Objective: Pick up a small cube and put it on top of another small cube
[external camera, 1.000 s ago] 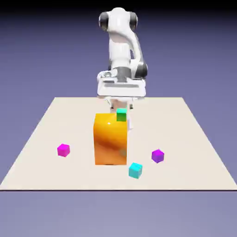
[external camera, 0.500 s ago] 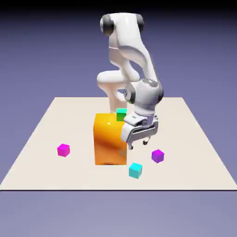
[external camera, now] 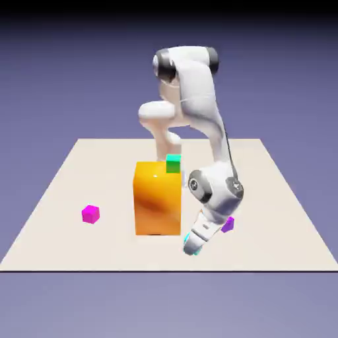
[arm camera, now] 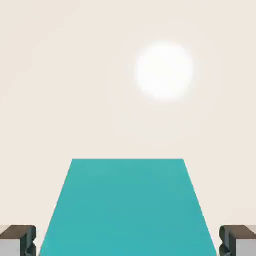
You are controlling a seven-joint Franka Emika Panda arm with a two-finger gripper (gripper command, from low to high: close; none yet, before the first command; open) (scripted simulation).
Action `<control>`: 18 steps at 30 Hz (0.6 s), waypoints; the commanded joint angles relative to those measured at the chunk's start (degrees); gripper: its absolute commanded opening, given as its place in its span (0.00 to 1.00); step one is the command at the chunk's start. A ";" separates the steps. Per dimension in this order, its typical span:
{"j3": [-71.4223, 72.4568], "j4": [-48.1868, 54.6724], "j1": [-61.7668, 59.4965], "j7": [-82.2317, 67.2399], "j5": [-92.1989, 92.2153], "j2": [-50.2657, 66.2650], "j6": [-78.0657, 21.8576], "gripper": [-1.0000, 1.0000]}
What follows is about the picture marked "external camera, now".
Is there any small green cube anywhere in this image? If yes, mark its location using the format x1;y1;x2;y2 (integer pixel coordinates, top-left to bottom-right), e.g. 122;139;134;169
166;154;182;174

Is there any small magenta cube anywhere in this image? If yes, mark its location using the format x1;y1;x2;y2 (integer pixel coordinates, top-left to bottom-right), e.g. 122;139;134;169
81;205;100;224

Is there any large orange box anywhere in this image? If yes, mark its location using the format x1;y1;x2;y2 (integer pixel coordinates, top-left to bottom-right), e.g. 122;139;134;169
133;161;182;236

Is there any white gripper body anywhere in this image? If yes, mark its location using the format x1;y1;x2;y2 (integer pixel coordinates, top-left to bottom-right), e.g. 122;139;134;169
183;228;212;256

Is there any small purple cube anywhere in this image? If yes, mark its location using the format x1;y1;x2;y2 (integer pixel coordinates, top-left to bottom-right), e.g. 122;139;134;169
220;216;235;234

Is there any small cyan cube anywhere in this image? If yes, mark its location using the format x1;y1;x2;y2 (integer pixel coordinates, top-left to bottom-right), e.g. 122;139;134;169
183;232;206;256

